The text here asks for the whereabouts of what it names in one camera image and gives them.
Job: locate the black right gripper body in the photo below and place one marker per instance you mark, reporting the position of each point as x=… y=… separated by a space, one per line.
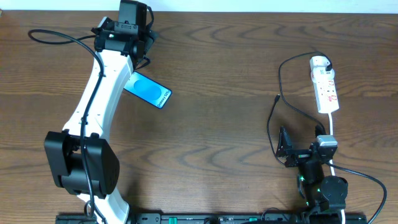
x=300 y=157

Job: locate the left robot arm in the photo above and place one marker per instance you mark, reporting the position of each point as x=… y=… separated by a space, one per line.
x=80 y=157

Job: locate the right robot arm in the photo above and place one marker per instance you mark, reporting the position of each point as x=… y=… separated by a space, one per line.
x=325 y=194

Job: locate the white power strip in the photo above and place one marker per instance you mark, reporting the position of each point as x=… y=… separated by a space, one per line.
x=324 y=85

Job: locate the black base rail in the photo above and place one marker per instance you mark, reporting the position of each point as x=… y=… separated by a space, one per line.
x=272 y=217

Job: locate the blue screen Samsung smartphone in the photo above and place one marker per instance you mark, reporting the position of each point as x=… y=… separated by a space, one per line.
x=148 y=90

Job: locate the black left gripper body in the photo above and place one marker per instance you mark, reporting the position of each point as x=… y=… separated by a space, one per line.
x=142 y=50

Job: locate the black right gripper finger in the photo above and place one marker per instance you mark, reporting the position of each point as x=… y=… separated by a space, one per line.
x=284 y=147
x=319 y=130

